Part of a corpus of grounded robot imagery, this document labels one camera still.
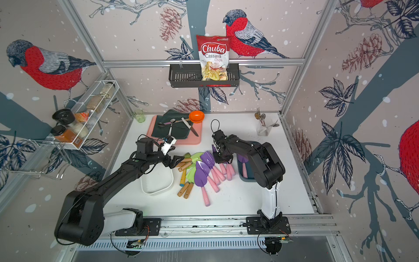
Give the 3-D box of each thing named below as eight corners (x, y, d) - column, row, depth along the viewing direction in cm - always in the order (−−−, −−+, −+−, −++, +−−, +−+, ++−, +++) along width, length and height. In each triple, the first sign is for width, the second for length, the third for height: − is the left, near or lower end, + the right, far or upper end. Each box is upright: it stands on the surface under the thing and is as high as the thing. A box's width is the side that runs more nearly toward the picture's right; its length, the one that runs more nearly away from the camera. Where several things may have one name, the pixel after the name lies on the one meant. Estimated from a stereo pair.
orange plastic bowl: (188, 123, 114) (188, 120, 112) (190, 112, 121) (189, 110, 119) (203, 123, 114) (203, 120, 112) (204, 112, 121) (204, 110, 119)
